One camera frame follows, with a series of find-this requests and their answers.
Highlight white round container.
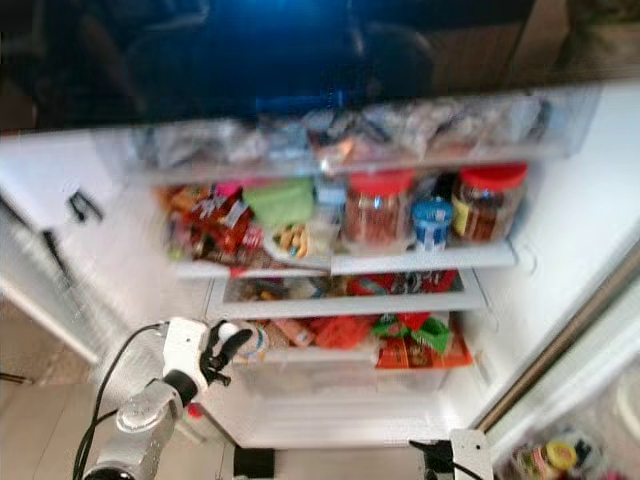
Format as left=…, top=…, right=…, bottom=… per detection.
left=212, top=320, right=269, bottom=366

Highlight clear fridge tray with bags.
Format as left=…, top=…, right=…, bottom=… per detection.
left=135, top=90, right=601, bottom=176

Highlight white fridge shelf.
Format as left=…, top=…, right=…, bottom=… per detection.
left=172, top=240, right=519, bottom=279

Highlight red lid clear jar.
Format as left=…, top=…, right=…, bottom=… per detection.
left=343, top=168, right=418, bottom=251

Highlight red and green snack packet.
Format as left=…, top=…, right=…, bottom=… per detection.
left=372, top=312, right=473, bottom=369

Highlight red lid jar yellow label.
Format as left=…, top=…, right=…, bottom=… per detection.
left=453, top=162, right=529, bottom=244

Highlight shallow clear fridge drawer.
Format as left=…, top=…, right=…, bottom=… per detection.
left=205, top=270, right=489, bottom=319

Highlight red snack packets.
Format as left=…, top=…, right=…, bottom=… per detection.
left=160, top=183, right=261, bottom=263

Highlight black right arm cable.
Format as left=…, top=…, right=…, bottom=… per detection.
left=450, top=460, right=489, bottom=479

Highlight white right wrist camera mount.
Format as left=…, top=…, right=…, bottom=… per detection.
left=450, top=428, right=494, bottom=480

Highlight deep clear fridge drawer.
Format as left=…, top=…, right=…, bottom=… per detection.
left=230, top=312, right=476, bottom=393

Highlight black hinge bracket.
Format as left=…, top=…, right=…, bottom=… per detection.
left=68, top=190, right=101, bottom=223

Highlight orange red packet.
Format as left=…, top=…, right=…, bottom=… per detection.
left=305, top=316, right=373, bottom=349

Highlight clear packet of nuts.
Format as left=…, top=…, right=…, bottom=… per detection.
left=265, top=222, right=333, bottom=269

